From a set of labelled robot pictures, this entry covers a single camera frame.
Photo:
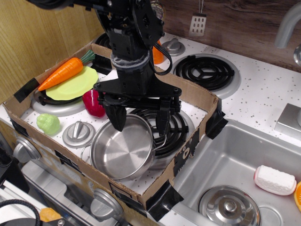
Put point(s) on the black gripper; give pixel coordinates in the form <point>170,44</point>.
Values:
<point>138,87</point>

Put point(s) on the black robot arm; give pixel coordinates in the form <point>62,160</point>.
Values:
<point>133,30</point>

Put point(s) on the orange toy cone carrot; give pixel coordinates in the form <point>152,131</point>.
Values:
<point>158,56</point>

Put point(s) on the light green plate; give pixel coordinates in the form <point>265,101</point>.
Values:
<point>74,87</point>

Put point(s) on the stainless steel pot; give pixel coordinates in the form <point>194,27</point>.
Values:
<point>126,154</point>

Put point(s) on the front right black burner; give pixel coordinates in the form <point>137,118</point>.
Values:
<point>179,129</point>

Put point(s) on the black burner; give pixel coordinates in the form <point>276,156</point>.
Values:
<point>215,73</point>
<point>41,103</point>
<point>179,129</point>
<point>103,40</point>

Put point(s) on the red toy pepper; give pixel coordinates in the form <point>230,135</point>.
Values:
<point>90,100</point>

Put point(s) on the silver front stove knob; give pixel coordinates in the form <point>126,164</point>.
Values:
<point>78,135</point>

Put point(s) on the silver stove knob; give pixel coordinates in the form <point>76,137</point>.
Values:
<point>78,135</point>
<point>174,47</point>

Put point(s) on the silver back stove knob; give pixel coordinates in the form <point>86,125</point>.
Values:
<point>174,47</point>

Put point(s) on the back left black burner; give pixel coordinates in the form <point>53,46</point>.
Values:
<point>103,40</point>

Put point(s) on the green toy lettuce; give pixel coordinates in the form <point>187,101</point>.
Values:
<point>48,123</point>

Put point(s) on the back right black burner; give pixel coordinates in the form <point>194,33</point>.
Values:
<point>215,73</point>

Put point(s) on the silver oven knob right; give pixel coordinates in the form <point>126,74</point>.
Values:
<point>104,206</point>

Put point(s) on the silver oven knob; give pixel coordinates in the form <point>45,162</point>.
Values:
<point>25,151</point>
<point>104,206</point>

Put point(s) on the front left black burner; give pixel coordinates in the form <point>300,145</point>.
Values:
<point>41,103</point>

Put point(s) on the stainless steel sink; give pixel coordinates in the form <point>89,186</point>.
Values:
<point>231,159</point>

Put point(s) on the hanging silver spatula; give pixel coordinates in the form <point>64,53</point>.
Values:
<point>198,22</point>

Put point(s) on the hanging silver strainer spoon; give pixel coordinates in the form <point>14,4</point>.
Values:
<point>159,9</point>

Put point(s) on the cardboard fence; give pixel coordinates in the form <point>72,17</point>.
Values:
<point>157,196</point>

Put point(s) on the silver oven knob left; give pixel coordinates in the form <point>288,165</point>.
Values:
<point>25,151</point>

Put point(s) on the silver pot lid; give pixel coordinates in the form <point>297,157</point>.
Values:
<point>229,206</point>

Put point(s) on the yellow orange toy piece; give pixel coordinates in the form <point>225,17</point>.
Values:
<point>48,214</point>

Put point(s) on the white pink toy bread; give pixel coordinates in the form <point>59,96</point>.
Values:
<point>274,181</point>

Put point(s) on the orange toy fruit slice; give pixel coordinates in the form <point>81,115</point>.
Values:
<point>297,196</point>

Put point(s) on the grey faucet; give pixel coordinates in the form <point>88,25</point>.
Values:
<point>286,28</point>

